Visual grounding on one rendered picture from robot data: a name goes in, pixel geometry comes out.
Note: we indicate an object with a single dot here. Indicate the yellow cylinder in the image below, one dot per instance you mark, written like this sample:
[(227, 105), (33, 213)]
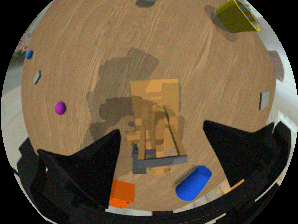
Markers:
[(234, 17)]

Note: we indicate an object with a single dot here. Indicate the blue ball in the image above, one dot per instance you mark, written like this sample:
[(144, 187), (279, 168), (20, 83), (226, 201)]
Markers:
[(29, 54)]

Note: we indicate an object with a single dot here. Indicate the purple ball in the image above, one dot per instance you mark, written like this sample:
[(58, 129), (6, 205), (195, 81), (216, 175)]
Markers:
[(60, 108)]

